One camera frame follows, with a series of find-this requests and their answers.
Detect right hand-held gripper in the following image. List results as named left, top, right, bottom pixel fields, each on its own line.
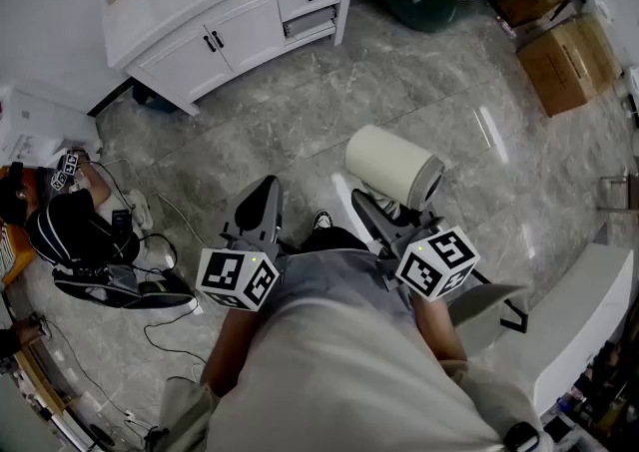
left=351, top=189, right=481, bottom=301

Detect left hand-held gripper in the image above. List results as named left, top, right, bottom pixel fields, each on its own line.
left=195, top=175, right=289, bottom=311

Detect cream hair dryer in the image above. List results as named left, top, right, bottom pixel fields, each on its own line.
left=344, top=124, right=446, bottom=222

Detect person's left forearm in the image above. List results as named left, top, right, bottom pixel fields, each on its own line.
left=201, top=303, right=262, bottom=397

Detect person's right forearm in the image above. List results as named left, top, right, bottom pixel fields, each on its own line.
left=413, top=295, right=468, bottom=366

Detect person's grey shirt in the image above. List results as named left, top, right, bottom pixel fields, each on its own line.
left=279, top=247, right=418, bottom=326

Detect grey stool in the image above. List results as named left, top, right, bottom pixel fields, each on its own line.
left=448, top=282, right=530, bottom=356

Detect black green shoe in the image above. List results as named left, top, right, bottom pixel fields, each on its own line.
left=124, top=272, right=199, bottom=314

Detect person's beige jacket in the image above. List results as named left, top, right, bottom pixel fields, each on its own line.
left=158, top=297, right=550, bottom=452

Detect white vanity cabinet with sink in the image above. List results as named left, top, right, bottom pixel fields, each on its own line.
left=101, top=0, right=361, bottom=117

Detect black laced shoe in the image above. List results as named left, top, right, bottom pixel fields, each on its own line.
left=53, top=262, right=141, bottom=309

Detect white counter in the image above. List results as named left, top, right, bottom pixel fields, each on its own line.
left=528, top=242, right=635, bottom=416

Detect large cardboard box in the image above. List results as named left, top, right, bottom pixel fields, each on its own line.
left=516, top=13, right=624, bottom=118

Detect white box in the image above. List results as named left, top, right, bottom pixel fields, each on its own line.
left=0, top=85, right=100, bottom=168

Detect black shoulder strap clip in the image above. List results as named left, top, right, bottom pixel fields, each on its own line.
left=501, top=419, right=541, bottom=452

